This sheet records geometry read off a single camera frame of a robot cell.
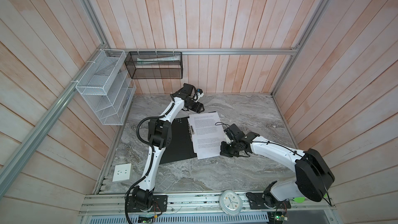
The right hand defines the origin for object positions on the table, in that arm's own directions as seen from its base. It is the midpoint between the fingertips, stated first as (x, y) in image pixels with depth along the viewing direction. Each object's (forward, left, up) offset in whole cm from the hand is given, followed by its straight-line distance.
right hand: (219, 152), depth 85 cm
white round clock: (-24, -4, -2) cm, 24 cm away
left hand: (+29, +11, +3) cm, 31 cm away
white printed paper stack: (+17, +7, -5) cm, 19 cm away
